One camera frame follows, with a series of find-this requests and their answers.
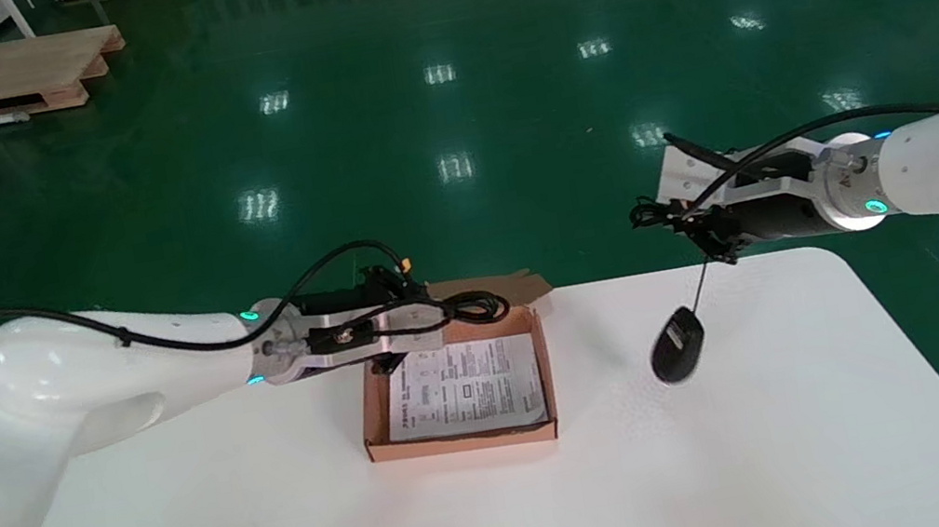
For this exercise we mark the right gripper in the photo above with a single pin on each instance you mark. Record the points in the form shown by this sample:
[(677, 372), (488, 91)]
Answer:
[(790, 203)]

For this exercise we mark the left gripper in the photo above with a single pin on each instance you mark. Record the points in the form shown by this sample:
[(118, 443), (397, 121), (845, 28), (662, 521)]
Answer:
[(331, 342)]

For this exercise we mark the brown cardboard storage box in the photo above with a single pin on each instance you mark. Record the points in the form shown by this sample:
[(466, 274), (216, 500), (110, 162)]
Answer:
[(375, 410)]

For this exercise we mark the white printed paper leaflet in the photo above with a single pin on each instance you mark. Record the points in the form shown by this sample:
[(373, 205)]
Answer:
[(463, 392)]

